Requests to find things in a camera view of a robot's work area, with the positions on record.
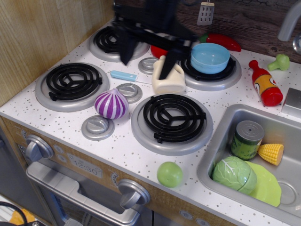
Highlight silver faucet base block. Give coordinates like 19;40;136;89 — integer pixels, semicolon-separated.
281;88;301;118

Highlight silver front stove knob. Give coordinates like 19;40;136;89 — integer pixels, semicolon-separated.
81;115;115;141

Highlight green toy broccoli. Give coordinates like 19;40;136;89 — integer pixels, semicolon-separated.
268;54;290;71

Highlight blue handled toy knife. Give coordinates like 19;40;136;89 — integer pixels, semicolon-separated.
110;70;152;85

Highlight back right stove burner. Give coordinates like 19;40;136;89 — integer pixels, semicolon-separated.
178;55;242;91

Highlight purple striped toy onion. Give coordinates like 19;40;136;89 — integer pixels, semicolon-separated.
94;88;129;120

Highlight red toy chili pepper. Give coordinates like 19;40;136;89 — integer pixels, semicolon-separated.
198;33;242;52

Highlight yellow object bottom left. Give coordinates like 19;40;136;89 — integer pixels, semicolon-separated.
9;209;35;226

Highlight red toy ketchup bottle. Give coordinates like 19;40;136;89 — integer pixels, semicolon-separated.
249;60;283;106

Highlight silver toy faucet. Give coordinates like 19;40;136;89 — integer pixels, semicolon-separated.
277;0;301;55

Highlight green toy cabbage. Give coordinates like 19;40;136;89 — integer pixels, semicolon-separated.
211;156;257;194

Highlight silver oven door handle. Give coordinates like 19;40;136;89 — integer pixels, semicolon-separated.
26;162;140;226

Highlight silver stove knob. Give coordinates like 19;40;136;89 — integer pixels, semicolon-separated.
81;115;115;141
138;57;158;75
117;83;143;104

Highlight right silver oven dial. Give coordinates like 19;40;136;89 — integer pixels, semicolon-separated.
118;178;151;210

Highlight yellow toy corn cob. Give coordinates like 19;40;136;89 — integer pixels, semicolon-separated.
258;144;284;166

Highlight silver upper stove knob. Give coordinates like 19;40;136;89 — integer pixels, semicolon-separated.
138;57;158;75

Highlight silver toy sink basin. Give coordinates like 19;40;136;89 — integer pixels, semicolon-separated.
197;104;301;226

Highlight green toy can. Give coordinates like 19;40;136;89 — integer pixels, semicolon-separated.
230;121;265;161

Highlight light blue plastic bowl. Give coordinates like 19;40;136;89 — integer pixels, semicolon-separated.
190;43;230;74

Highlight silver middle stove knob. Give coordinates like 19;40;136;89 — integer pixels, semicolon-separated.
117;83;143;104

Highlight black cable bottom left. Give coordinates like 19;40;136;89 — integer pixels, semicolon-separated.
0;201;28;226

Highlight left silver oven dial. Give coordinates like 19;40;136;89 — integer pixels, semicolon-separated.
25;134;54;162

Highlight hanging silver toy spatula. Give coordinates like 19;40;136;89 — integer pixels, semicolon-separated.
197;0;215;26

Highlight front left stove burner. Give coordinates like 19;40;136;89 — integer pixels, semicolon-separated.
35;63;110;112

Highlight silver oven dial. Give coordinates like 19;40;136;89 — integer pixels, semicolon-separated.
118;178;151;210
25;134;54;162

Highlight cream toy detergent jug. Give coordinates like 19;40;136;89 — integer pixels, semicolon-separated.
151;56;186;94

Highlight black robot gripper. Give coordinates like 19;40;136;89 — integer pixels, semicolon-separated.
113;0;197;80

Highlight lime green plastic plate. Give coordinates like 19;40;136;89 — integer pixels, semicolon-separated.
246;161;282;207

